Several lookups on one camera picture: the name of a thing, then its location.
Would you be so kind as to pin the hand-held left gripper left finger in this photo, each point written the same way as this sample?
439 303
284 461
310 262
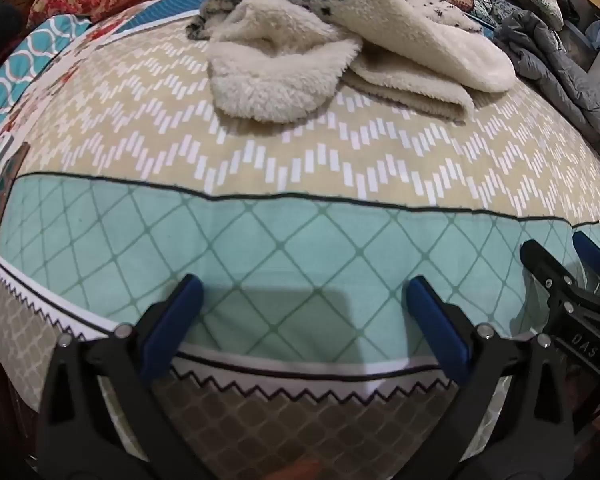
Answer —
185 305

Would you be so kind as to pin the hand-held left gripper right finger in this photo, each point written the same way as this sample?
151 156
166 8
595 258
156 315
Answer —
437 330

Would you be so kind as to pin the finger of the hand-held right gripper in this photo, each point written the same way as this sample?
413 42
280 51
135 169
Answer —
550 270
590 252

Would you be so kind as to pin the cream spotted fleece garment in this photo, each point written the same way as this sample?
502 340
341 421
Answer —
280 60

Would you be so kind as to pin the beige zigzag aqua bedsheet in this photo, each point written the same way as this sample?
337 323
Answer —
230 150

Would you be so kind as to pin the grey puffer jacket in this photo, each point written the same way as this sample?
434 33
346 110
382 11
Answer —
555 60

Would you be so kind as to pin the dark flat tablet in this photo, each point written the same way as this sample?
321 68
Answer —
2 200

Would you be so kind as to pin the small white packet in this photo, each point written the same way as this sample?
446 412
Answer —
1 149

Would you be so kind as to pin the white floral print cloth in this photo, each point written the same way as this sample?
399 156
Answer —
107 30

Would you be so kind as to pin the teal lattice print cloth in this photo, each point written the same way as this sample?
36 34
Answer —
15 70

